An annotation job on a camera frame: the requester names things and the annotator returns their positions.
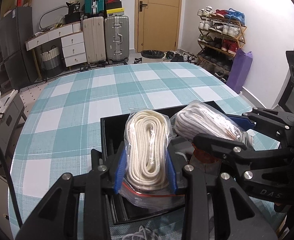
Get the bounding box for plaid teal tablecloth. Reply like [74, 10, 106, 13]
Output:
[10, 62, 252, 220]

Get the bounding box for dark grey refrigerator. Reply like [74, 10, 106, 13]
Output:
[0, 7, 38, 90]

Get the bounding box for purple bag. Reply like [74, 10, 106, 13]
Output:
[232, 49, 253, 93]

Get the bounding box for bagged striped white rope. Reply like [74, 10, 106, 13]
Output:
[169, 100, 256, 151]

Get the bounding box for black cardboard box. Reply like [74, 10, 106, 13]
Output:
[100, 100, 240, 226]

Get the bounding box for white drawer desk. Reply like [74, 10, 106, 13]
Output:
[25, 21, 87, 80]

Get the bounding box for wooden shoe rack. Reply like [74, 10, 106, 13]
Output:
[197, 6, 247, 83]

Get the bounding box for wooden door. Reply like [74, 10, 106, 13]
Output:
[135, 0, 182, 52]

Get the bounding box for silver suitcase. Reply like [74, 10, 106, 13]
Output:
[104, 15, 130, 63]

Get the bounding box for striped laundry basket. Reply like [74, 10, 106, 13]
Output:
[41, 46, 61, 70]

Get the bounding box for black tote bag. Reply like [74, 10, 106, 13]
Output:
[65, 1, 80, 24]

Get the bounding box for beige suitcase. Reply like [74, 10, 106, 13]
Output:
[82, 16, 106, 63]

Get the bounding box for grey side cabinet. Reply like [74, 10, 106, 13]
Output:
[0, 90, 27, 156]

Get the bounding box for stacked shoe boxes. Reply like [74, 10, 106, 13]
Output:
[104, 0, 124, 14]

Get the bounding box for bagged cream rope coil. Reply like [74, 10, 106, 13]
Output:
[118, 107, 185, 210]

